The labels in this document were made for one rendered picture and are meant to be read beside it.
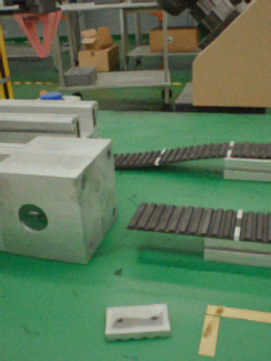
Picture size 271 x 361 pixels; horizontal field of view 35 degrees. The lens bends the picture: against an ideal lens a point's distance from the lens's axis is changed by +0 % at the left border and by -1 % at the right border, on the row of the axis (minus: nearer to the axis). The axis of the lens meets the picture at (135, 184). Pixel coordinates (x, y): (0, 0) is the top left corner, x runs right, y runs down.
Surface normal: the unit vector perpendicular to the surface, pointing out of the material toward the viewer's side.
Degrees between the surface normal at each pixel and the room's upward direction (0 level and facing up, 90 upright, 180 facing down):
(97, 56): 88
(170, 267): 0
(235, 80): 90
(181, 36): 89
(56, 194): 90
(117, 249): 0
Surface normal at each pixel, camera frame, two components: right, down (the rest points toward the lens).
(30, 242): -0.28, 0.43
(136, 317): -0.06, -0.90
